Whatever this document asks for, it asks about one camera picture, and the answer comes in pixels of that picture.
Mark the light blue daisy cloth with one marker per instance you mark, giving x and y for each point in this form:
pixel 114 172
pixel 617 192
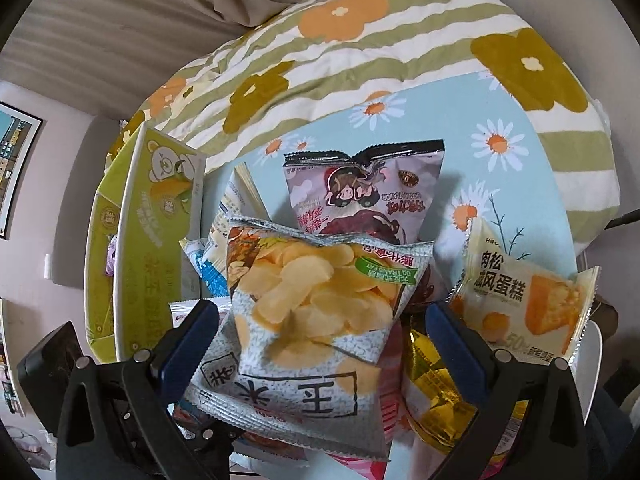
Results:
pixel 450 125

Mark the grey potato chips packet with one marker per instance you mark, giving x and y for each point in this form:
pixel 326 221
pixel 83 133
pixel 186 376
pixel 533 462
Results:
pixel 310 300

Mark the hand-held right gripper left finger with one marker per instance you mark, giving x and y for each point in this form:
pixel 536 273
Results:
pixel 192 340

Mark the wall poster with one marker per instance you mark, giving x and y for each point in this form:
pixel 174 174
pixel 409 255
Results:
pixel 15 160

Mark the blue white yellow snack packet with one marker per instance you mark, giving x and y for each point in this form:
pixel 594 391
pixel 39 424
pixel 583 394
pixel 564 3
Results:
pixel 220 260

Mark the green striped floral quilt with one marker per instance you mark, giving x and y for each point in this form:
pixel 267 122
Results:
pixel 400 75

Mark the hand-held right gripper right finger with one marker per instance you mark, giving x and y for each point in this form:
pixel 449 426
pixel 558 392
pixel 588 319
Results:
pixel 455 355

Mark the cream cake packet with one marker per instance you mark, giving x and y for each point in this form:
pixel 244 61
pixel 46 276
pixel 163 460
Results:
pixel 505 280

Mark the purple cartoon girl snack packet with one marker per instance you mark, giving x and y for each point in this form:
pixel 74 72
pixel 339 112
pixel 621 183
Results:
pixel 360 195

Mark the green cardboard box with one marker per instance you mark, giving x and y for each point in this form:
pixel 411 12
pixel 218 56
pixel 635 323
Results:
pixel 145 260

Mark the red and white snack packet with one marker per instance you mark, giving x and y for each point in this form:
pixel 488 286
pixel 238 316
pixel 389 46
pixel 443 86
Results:
pixel 180 310

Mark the golden yellow snack packet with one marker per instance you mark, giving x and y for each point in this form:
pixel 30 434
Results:
pixel 430 390

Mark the white wall switch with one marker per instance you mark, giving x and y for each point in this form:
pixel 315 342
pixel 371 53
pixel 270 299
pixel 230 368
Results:
pixel 48 266

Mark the beige curtain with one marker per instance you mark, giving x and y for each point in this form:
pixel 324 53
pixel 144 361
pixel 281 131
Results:
pixel 125 25

